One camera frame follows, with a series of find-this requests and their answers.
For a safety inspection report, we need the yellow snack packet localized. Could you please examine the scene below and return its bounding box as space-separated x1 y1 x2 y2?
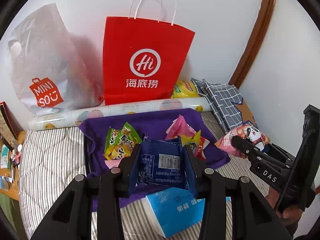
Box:
104 144 133 160
171 80 199 99

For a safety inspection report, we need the wooden nightstand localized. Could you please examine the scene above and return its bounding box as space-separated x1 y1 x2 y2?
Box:
0 129 27 202

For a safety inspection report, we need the white patterned paper roll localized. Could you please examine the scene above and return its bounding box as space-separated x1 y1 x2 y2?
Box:
28 97 211 131

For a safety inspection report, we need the brown wooden door frame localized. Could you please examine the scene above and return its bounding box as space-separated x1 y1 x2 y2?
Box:
229 0 276 88

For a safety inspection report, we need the pink panda snack bag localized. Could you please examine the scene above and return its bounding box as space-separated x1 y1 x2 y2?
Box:
215 124 270 159

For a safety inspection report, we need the yellow snack packet behind roll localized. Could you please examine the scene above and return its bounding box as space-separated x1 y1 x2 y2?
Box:
171 80 199 99

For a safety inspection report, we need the red Haidilao paper bag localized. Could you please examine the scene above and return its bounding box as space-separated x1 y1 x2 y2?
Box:
103 16 195 105

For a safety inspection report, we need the white Miniso plastic bag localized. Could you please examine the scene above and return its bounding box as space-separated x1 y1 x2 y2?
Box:
8 3 102 116

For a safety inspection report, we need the green snack packet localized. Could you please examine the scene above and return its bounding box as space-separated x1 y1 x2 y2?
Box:
104 122 142 153

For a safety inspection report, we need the striped mattress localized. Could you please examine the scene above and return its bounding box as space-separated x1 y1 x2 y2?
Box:
18 112 269 239

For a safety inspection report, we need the pink yellow snack bag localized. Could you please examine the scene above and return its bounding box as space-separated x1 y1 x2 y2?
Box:
165 115 204 148

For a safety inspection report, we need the pink candy-shaped packet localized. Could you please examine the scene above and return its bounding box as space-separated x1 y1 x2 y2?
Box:
105 159 121 169

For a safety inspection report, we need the dark blue snack packet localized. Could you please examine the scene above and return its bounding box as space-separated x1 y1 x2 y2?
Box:
137 137 187 189

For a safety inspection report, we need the red small snack packet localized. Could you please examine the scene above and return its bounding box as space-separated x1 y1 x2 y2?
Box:
194 137 210 161

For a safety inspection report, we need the grey plaid folded cloth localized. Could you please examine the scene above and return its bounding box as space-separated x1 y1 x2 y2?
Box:
191 78 257 133

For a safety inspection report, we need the purple towel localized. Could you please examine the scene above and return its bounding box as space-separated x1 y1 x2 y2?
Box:
78 108 231 212

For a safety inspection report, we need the framed picture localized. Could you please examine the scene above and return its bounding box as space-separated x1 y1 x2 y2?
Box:
0 102 18 151

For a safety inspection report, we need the blue tissue pack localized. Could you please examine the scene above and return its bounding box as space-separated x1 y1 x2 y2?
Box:
145 186 232 238

